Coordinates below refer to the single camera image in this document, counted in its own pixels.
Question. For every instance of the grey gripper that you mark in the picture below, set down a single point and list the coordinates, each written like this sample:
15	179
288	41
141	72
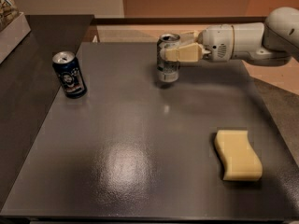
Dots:
217	43

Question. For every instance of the white green 7up can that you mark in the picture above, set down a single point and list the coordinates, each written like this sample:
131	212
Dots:
167	71

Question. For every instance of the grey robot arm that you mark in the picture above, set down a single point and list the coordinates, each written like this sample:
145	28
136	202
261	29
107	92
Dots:
272	42

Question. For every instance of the dark blue soda can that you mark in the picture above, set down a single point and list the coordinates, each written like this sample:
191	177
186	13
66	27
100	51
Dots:
67	69

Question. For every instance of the yellow sponge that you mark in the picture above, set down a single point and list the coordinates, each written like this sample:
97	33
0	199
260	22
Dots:
240	161

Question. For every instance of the dark side table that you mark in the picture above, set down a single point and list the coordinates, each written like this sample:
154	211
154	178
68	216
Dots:
28	85

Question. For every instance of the white box with snacks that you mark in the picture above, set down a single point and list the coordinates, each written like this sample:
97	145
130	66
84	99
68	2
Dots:
14	27

